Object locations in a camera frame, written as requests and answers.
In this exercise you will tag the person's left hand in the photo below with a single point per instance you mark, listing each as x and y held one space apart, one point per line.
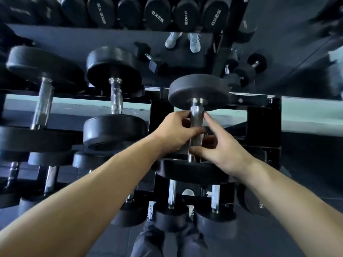
171 133

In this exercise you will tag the person's right hand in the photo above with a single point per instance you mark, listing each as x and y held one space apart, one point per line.
227 155

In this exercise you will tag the black metal dumbbell rack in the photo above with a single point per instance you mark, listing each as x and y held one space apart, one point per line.
264 125

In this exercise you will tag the medium black round dumbbell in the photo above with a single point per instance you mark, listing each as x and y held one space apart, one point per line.
198 90

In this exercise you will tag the large black round dumbbell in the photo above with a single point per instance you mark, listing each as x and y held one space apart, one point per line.
43 104
115 131

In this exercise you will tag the row of black dumbbells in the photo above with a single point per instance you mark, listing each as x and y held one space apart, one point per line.
171 219

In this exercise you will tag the person's left forearm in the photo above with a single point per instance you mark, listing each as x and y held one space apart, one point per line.
80 195

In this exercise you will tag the person's right forearm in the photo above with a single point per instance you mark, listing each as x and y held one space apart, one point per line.
289 200

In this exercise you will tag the black rubber floor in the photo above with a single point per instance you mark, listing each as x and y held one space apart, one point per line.
308 184

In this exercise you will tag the grey white sneaker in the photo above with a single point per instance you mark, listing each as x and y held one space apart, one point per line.
151 211
191 211

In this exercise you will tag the grey trousers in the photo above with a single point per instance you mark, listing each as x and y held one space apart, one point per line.
144 243

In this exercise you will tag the large wall mirror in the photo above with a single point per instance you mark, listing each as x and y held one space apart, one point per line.
80 42

